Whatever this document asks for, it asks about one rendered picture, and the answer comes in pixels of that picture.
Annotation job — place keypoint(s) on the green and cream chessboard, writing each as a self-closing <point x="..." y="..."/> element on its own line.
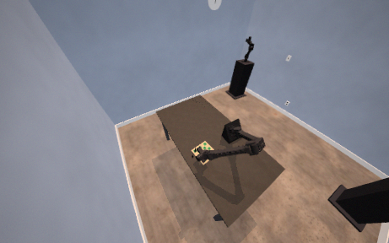
<point x="204" y="145"/>

